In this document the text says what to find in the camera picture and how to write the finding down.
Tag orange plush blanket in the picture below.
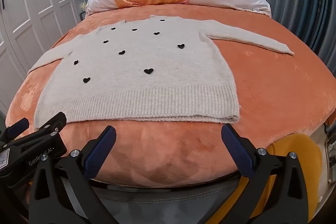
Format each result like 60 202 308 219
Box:
5 2 336 186

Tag person's yellow pants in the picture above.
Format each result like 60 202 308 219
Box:
231 132 324 224

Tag cream knit sweater black hearts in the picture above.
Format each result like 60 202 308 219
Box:
28 15 294 129

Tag white wardrobe doors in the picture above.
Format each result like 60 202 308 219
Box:
0 0 88 114

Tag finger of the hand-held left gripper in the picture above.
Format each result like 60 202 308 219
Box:
37 111 68 133
0 118 30 145

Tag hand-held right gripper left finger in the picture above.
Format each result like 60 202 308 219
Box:
29 125 117 224

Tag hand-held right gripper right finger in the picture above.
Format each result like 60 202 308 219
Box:
221 123 309 224

